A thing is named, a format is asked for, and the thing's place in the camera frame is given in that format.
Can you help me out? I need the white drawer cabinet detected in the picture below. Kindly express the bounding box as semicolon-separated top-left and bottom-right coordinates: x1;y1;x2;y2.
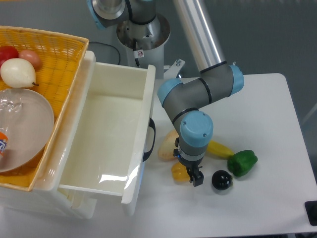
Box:
0;51;137;220

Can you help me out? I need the pink peach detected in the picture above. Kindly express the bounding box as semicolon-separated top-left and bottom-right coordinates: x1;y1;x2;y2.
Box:
19;50;42;70

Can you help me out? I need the green bell pepper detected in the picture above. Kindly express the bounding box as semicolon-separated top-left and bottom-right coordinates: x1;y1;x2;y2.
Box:
227;150;258;177

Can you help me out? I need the yellow wicker basket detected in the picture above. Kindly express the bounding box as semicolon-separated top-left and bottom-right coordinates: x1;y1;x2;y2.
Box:
0;26;89;191

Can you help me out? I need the beige round plate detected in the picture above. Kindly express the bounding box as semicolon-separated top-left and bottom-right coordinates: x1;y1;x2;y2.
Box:
0;89;54;172

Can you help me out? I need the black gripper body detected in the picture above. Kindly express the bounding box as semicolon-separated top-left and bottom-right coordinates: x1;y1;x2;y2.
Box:
173;148;205;174

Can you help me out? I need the white pear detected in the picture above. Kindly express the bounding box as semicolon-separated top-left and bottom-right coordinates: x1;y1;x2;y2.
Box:
0;58;39;88

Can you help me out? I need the red tomato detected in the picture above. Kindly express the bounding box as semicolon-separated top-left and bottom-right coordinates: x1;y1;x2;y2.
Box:
0;46;19;66

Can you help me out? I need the dark purple round fruit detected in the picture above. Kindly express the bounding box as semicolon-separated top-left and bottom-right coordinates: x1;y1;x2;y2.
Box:
211;170;233;191

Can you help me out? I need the yellow bell pepper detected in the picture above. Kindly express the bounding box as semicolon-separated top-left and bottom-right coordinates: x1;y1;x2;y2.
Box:
171;162;190;182

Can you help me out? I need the black object at table edge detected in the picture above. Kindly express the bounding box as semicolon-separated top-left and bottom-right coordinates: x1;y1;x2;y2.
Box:
304;200;317;226

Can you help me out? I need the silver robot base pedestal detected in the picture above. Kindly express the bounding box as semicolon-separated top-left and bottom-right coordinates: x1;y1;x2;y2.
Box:
116;14;170;79

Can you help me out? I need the metal mounting bracket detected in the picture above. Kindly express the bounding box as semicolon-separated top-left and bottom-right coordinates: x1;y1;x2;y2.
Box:
163;59;186;79

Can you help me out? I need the bread slice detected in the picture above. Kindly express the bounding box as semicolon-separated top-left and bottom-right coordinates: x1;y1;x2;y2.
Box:
158;129;179;161

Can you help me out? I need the black cable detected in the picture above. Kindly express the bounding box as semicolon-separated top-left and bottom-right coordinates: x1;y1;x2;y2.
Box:
88;41;121;64

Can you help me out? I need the white open drawer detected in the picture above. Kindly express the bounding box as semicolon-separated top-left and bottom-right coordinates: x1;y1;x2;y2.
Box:
60;63;156;206

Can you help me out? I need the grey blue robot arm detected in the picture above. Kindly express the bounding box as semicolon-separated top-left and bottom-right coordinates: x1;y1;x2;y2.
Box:
87;0;244;186

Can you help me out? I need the yellow banana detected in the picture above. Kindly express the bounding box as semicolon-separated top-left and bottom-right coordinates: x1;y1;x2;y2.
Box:
207;140;234;159

